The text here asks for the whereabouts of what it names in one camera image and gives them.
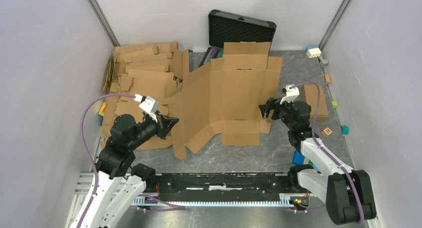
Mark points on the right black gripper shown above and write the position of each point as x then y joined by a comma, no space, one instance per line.
264,108

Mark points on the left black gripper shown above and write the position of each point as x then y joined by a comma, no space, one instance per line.
167,124

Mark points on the cardboard box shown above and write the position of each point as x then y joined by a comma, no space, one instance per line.
223,97
309,95

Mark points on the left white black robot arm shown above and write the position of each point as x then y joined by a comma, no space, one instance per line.
116,181

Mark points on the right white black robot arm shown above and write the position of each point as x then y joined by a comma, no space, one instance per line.
346,192

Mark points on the folded closed cardboard box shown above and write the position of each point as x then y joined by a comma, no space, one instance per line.
309,95

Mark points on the stack of flat cardboard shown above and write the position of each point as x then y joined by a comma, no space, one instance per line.
151,69

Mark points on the blue green block stack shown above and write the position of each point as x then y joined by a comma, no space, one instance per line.
299,159

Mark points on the orange yellow block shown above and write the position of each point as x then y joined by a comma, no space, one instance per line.
102,112

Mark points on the wooden letter block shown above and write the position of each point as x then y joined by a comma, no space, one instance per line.
326,132

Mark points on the small wooden cube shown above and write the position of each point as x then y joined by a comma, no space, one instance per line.
327,79

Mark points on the blue white toy block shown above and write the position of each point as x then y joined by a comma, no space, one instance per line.
313,51

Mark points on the grey small block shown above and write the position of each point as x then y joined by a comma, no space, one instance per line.
323,62

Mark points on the teal small cube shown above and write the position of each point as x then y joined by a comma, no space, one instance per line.
344,129

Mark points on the black poker chip case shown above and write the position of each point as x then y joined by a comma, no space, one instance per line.
230,27

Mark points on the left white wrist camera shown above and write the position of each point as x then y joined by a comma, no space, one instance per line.
147,103

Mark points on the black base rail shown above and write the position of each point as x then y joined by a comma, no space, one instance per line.
222,187

